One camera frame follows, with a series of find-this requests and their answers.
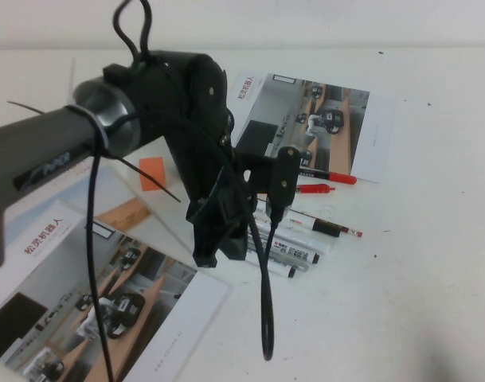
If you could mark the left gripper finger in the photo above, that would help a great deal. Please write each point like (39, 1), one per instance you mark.
(236, 246)
(204, 246)

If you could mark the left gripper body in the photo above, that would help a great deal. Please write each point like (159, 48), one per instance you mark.
(222, 207)

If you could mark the slim white barcode pen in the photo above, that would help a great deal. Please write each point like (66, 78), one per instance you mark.
(280, 270)

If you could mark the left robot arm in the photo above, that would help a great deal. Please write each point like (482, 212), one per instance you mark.
(47, 135)

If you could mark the plain white tube pen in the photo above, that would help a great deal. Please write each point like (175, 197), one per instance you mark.
(306, 240)

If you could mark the red gel pen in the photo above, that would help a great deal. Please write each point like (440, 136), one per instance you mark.
(314, 188)

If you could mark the thick white marker black cap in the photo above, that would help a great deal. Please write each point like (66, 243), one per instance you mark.
(306, 223)

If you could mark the robot photo brochure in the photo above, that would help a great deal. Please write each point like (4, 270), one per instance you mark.
(345, 119)
(146, 298)

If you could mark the orange block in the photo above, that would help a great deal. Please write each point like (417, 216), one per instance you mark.
(153, 167)

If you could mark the blue sky brochure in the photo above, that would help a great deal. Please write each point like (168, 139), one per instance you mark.
(122, 211)

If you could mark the pencil with red eraser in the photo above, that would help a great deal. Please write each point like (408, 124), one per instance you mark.
(355, 232)

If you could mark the red capped black marker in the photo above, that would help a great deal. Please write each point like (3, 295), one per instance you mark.
(341, 178)

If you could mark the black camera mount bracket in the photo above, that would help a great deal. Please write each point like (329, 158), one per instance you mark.
(254, 171)

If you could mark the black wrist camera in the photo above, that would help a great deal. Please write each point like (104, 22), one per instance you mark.
(286, 175)

